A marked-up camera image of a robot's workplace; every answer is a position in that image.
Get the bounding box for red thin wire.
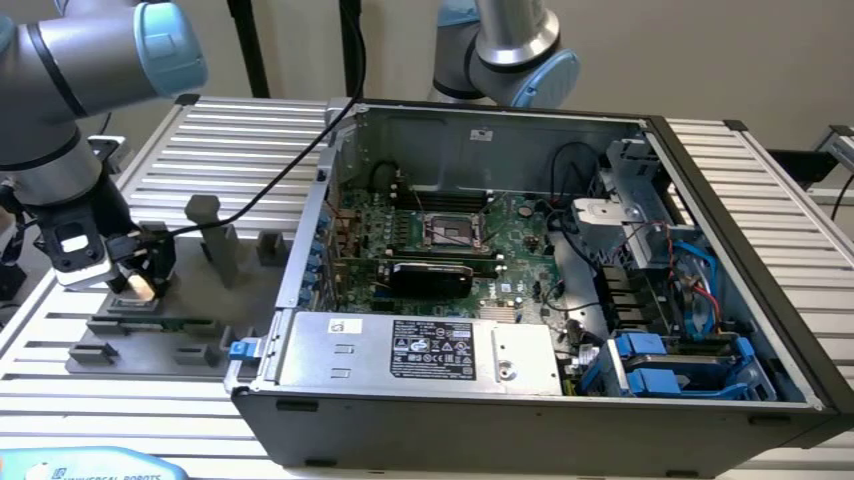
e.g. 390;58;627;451
626;221;723;312

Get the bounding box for black RAM slots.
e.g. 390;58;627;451
398;188;490;212

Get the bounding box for green motherboard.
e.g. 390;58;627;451
324;185;602;351

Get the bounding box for CPU socket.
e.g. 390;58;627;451
415;211;494;252

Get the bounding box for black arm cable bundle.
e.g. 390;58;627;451
0;178;39;267

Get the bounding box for blue flat wire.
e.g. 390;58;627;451
670;238;727;347

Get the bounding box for small silver heat sink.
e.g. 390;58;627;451
475;303;523;323

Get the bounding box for blue disk bay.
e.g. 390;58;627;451
578;328;777;402

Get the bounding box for black open PC case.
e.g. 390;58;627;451
227;96;851;477

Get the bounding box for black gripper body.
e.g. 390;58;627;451
33;175;145;274

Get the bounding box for blue teach pendant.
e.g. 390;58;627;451
0;445;189;480

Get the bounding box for black stand post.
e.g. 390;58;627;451
335;0;367;100
224;0;272;99

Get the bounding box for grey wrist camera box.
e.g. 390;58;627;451
52;234;117;292

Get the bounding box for black graphics card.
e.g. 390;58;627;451
384;261;476;300

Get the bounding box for grey parts rack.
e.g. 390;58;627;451
64;193;296;377

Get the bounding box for black looped wire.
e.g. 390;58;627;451
548;141;604;202

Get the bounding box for silver metal drive cage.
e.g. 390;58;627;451
570;137;696;272

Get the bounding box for silver power supply unit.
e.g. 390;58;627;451
273;310;563;397

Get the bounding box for long black cable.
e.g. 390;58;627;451
129;0;368;246

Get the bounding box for blue case latch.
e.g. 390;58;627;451
225;336;263;362

